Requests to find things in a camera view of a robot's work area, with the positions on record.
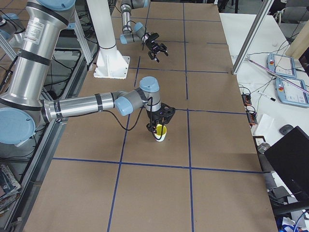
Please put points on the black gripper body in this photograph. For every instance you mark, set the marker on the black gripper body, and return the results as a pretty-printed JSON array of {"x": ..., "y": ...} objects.
[
  {"x": 153, "y": 47},
  {"x": 154, "y": 118}
]

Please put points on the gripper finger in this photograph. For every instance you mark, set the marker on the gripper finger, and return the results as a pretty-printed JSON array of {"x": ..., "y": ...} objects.
[
  {"x": 163, "y": 48},
  {"x": 161, "y": 128},
  {"x": 152, "y": 128},
  {"x": 153, "y": 55}
]

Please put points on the yellow plastic cup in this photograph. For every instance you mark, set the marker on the yellow plastic cup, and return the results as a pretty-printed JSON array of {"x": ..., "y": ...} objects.
[{"x": 157, "y": 130}]

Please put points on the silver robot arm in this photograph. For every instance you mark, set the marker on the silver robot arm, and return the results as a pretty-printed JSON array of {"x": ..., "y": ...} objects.
[
  {"x": 21, "y": 108},
  {"x": 137, "y": 32}
]

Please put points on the green plastic cup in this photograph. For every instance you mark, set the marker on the green plastic cup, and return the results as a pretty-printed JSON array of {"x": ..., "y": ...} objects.
[{"x": 159, "y": 138}]

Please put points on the stack of magazines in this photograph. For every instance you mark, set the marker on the stack of magazines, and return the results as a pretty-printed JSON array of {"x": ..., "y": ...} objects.
[{"x": 9, "y": 187}]

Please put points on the black marker pen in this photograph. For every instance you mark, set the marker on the black marker pen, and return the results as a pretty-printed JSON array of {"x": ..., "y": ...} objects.
[{"x": 266, "y": 96}]

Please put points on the black computer mouse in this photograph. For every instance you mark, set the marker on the black computer mouse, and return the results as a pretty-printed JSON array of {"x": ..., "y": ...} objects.
[{"x": 285, "y": 129}]

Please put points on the upper teach pendant tablet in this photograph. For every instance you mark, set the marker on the upper teach pendant tablet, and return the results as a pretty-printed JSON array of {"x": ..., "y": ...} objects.
[{"x": 281, "y": 65}]

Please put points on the teach pendant tablet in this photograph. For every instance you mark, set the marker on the teach pendant tablet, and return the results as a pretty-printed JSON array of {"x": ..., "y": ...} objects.
[
  {"x": 289, "y": 94},
  {"x": 281, "y": 65}
]

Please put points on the lower teach pendant tablet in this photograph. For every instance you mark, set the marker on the lower teach pendant tablet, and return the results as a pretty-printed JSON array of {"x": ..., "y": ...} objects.
[{"x": 289, "y": 94}]

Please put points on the black laptop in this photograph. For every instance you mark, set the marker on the black laptop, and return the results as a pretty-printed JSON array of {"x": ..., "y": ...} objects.
[{"x": 289, "y": 157}]

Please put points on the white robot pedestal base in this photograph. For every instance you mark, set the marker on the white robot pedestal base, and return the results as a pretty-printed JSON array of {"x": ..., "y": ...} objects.
[{"x": 110, "y": 62}]

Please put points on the aluminium frame post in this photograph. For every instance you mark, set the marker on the aluminium frame post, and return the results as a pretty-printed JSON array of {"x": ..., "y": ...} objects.
[{"x": 251, "y": 34}]

